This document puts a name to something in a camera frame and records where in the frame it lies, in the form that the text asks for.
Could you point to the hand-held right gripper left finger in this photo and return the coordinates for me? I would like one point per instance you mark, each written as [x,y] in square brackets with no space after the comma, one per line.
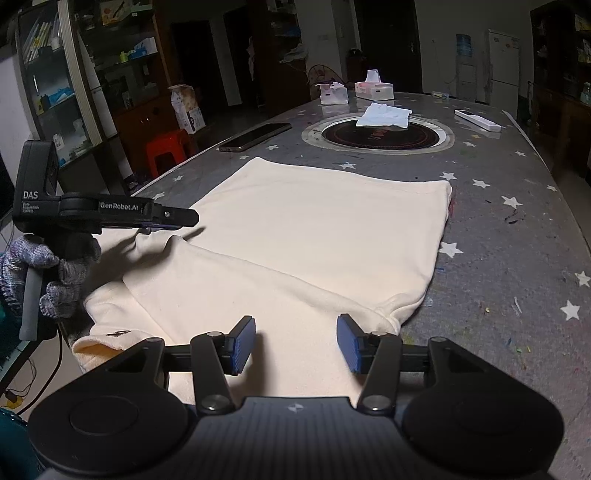
[242,344]

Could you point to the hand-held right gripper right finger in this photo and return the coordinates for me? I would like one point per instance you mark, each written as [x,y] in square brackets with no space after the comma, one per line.
[351,344]

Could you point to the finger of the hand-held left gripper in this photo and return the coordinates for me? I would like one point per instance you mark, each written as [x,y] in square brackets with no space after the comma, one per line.
[178,217]

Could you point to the cream sweatshirt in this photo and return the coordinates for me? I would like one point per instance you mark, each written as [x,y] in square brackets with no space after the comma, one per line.
[300,240]

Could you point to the person's left hand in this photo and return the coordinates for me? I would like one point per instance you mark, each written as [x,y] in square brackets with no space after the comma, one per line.
[74,277]

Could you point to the red plastic stool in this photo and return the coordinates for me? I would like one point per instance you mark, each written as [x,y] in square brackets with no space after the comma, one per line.
[168,143]

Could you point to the white paper bag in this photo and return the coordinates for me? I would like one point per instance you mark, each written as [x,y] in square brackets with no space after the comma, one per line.
[187,110]

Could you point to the dark smartphone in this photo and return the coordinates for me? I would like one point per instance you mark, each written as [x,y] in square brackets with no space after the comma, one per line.
[254,137]

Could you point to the glass-front wooden cabinet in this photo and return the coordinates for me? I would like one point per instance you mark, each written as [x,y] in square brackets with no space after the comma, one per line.
[115,60]

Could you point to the grey star-print tablecloth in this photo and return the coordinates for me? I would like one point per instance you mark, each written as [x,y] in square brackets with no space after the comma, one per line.
[498,277]

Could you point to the round black induction cooker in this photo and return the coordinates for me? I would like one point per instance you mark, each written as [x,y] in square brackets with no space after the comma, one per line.
[341,134]

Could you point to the white plastic tissue pack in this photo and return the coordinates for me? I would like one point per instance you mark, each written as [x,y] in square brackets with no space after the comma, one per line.
[332,96]

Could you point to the white plastic bag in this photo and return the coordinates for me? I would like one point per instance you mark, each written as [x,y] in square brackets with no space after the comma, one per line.
[294,54]

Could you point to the electric fan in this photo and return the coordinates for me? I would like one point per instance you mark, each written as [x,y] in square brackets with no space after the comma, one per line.
[323,74]

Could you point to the wooden display cabinet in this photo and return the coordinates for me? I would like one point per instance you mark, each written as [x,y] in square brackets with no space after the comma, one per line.
[277,27]
[554,46]

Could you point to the white tissue sheet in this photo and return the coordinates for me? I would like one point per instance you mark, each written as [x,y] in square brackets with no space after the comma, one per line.
[383,117]

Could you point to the pink tissue box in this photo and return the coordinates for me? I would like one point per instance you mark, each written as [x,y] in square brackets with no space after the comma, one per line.
[374,92]

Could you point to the white remote control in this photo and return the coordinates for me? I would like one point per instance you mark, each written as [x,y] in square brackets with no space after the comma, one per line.
[478,121]

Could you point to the dark wooden door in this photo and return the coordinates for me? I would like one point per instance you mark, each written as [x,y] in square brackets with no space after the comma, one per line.
[392,41]

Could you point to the white water dispenser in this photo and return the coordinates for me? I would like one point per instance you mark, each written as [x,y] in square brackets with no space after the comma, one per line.
[465,81]

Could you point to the white refrigerator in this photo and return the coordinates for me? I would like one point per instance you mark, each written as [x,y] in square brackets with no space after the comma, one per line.
[503,64]

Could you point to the wooden side table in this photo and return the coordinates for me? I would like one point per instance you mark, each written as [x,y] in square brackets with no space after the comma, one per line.
[572,115]

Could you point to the blue water bottle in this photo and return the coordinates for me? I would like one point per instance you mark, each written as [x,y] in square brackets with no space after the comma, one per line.
[464,45]

